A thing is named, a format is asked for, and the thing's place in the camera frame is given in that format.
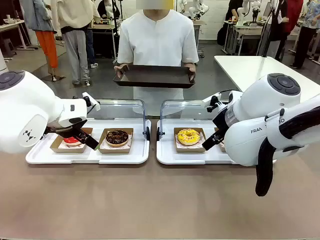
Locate person in white shirt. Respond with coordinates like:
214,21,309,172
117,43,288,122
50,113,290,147
116,0,200,118

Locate dark brown serving tray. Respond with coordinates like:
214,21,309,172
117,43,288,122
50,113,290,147
112,64,196,90

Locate person's right hand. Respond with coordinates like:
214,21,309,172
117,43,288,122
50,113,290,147
113,63,130,79

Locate yellow sprinkled donut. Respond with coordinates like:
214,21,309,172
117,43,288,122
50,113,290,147
176,128,201,147

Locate chocolate sprinkled donut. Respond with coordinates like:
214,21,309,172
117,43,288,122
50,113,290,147
105,129,130,147

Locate printed paper liner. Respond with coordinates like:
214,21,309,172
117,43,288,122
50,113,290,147
99,129,133,151
176,129,206,150
57,139,87,150

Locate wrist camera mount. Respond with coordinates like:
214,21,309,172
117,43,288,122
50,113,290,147
81,91,101,113
202,91,230,113

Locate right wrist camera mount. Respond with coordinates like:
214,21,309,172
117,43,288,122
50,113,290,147
202,91,230,113

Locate white side table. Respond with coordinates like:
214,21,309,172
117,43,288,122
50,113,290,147
213,55,320,101

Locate white plastic tray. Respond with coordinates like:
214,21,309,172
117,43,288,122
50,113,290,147
25,118,152,165
155,118,238,166

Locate person in cream sweater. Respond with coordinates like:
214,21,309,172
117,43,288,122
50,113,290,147
51,0,101,87

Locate black cable sleeve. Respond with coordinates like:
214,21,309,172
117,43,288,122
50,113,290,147
254,106,320,198

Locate red glazed donut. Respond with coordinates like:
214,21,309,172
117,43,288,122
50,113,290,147
62,136,83,148

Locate black stand pole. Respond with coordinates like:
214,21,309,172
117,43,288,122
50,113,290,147
260,0,280,59

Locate background desk with items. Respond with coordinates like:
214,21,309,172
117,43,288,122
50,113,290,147
221,19,267,56

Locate clear plastic tray lid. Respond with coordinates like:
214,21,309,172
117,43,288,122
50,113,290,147
156,99,218,141
86,98,151,141

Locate person in blue patterned top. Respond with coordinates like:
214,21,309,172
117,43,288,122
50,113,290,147
291,0,320,70

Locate background white desk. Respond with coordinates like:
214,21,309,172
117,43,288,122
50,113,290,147
0,19,36,60

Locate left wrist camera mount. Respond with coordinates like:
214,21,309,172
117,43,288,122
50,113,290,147
81,91,101,113

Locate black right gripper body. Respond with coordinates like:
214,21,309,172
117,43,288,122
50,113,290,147
211,106,230,137

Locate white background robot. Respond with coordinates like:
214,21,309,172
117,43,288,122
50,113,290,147
176,0,210,21

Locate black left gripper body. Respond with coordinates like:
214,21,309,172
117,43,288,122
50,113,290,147
45,117,88,138

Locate person in red top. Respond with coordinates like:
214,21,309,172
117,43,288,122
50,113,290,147
273,0,305,63

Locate person's left hand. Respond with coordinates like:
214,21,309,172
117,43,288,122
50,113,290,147
185,63,197,82

